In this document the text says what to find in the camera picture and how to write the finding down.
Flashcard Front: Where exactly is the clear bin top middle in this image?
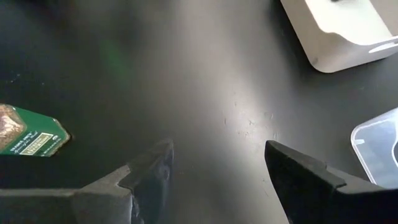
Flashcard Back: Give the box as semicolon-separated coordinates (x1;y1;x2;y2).
279;0;398;74

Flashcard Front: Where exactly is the green-lid glass spice jar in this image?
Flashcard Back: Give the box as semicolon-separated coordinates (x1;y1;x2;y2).
0;103;72;158

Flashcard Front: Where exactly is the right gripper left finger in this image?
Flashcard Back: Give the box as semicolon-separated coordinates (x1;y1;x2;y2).
0;138;174;224

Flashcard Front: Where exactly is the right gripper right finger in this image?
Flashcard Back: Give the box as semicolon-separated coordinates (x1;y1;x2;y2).
264;139;398;224

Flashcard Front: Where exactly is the clear plastic bin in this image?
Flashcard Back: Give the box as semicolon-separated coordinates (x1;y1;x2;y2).
350;107;398;190

